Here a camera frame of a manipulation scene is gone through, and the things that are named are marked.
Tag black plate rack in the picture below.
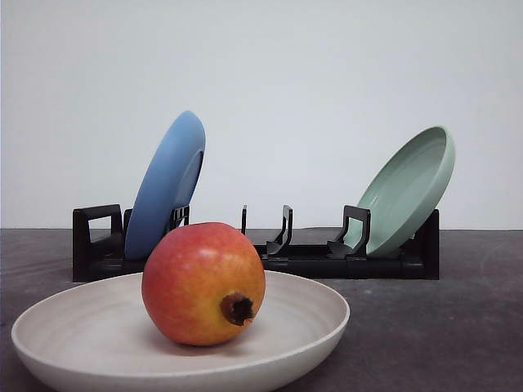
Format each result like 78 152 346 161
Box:
73 204 440 283

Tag green plate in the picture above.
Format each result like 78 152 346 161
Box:
346 127 456 256

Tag blue plate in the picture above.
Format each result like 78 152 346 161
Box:
125 111 206 261

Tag red-orange pomegranate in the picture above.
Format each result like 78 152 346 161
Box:
142 222 266 347

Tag white plate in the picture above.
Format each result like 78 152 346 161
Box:
12 271 351 392

